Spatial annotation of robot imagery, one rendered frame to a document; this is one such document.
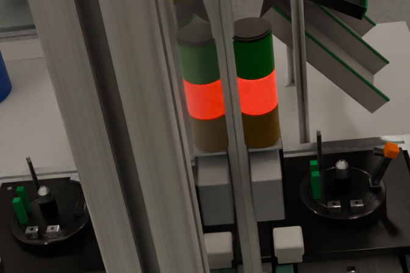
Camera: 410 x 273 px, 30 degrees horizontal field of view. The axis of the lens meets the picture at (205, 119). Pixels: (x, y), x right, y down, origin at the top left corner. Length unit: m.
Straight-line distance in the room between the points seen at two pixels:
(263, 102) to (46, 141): 0.90
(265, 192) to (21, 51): 1.27
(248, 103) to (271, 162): 0.09
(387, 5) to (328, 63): 2.50
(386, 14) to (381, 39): 1.88
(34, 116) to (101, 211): 1.59
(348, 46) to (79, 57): 1.33
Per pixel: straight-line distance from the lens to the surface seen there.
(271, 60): 0.88
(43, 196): 1.29
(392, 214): 1.27
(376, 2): 3.91
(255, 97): 0.89
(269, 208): 0.96
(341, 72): 1.40
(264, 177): 0.93
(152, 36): 0.20
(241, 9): 3.93
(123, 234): 0.24
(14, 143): 1.75
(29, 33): 2.14
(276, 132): 0.94
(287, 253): 1.20
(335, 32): 1.50
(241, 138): 0.94
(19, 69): 2.02
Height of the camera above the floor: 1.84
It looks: 36 degrees down
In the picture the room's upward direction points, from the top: 9 degrees counter-clockwise
